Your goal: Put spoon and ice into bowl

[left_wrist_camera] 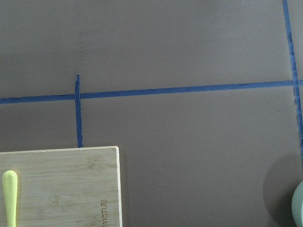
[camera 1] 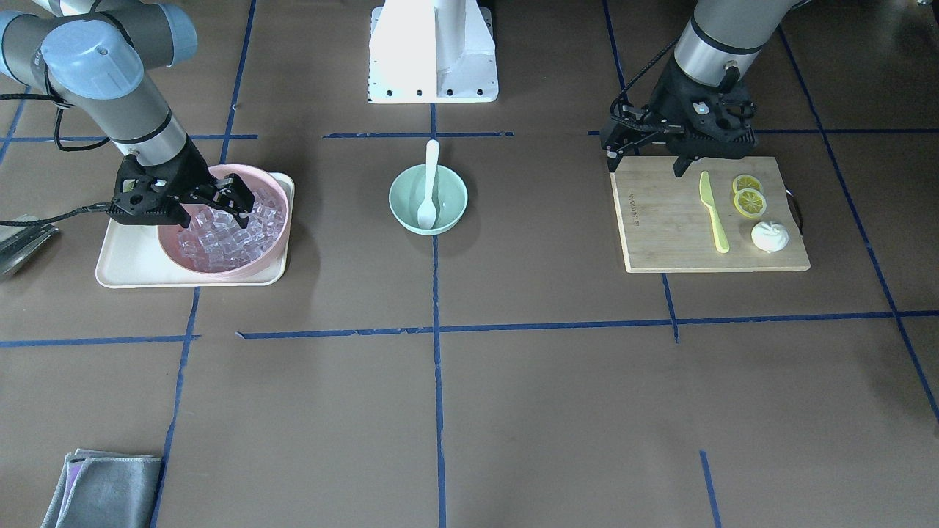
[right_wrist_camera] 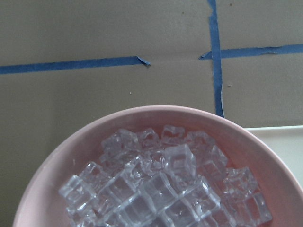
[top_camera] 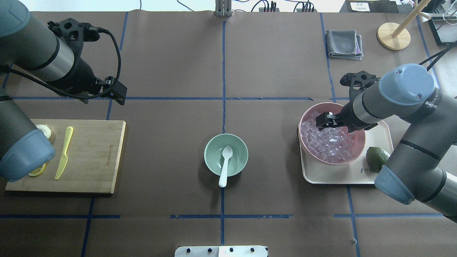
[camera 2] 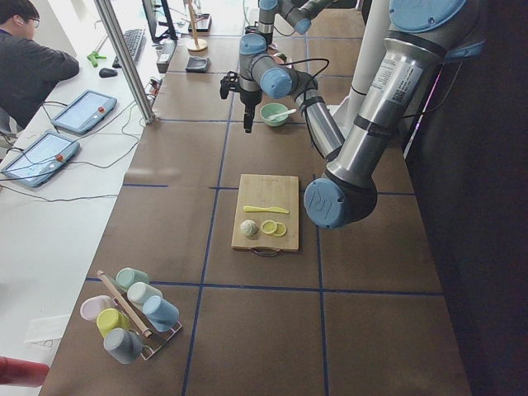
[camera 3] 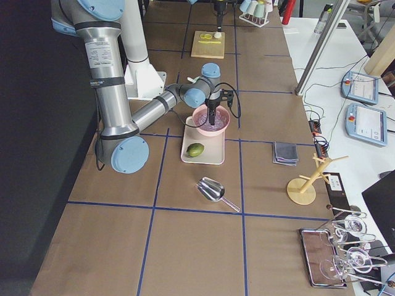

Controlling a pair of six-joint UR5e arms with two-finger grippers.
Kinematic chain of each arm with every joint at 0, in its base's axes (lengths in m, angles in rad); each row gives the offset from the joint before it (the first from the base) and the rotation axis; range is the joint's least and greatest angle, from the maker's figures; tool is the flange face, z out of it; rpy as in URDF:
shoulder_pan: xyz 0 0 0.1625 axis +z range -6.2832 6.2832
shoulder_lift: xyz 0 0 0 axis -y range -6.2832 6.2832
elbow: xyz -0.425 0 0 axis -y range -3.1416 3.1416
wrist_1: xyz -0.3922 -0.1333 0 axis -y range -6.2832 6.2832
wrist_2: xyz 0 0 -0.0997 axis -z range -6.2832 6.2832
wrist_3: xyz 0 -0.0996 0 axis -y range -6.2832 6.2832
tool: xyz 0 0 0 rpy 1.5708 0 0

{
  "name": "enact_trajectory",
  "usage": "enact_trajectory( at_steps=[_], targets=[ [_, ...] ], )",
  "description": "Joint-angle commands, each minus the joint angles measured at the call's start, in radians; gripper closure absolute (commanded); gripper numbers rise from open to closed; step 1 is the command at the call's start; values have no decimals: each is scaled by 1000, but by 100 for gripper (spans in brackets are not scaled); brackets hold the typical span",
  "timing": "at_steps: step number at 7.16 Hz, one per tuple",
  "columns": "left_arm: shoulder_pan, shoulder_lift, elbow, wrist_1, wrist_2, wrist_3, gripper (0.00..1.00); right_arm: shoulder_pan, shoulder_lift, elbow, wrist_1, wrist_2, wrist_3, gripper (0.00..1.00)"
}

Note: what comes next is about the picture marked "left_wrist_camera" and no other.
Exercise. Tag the mint green bowl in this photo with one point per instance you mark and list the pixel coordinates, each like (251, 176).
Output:
(297, 205)

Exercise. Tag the bamboo cutting board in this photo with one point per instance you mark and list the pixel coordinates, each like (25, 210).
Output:
(72, 187)

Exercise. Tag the yellow plastic knife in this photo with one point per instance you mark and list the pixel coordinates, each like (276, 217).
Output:
(10, 191)

